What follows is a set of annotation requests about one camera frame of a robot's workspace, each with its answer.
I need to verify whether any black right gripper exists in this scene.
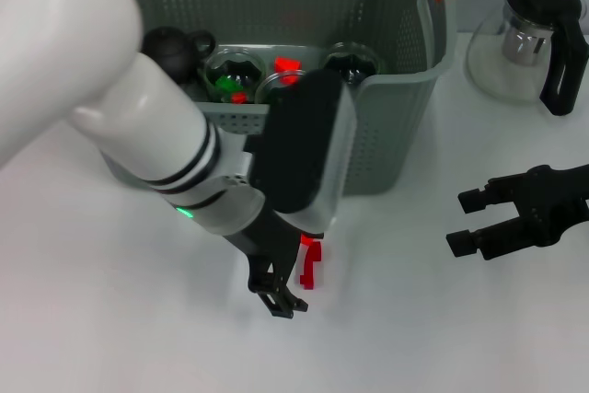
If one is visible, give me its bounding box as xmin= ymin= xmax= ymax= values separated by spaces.
xmin=445 ymin=163 xmax=589 ymax=260

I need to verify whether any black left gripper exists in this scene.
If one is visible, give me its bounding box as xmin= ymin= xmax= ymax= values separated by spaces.
xmin=222 ymin=207 xmax=308 ymax=320

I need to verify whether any dark red curved brick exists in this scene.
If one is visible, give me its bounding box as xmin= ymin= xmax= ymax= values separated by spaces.
xmin=299 ymin=234 xmax=324 ymax=291

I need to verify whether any glass teacup black sleeve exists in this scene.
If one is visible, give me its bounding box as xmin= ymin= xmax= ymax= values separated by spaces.
xmin=202 ymin=46 xmax=269 ymax=105
xmin=321 ymin=41 xmax=384 ymax=87
xmin=260 ymin=69 xmax=306 ymax=105

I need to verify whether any green arch brick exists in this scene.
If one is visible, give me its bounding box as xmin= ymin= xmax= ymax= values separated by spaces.
xmin=214 ymin=74 xmax=244 ymax=96

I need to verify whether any red slope brick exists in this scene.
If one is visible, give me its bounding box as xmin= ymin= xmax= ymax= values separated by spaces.
xmin=273 ymin=56 xmax=301 ymax=86

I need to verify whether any grey perforated storage bin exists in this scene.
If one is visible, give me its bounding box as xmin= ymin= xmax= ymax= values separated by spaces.
xmin=94 ymin=0 xmax=459 ymax=196

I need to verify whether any glass pitcher black lid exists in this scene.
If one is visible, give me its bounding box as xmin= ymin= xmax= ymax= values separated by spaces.
xmin=465 ymin=0 xmax=589 ymax=117

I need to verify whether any black clay teapot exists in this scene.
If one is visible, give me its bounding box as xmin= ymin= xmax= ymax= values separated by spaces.
xmin=140 ymin=27 xmax=217 ymax=84

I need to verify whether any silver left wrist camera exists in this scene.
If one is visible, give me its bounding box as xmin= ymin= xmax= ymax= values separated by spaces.
xmin=250 ymin=68 xmax=358 ymax=234

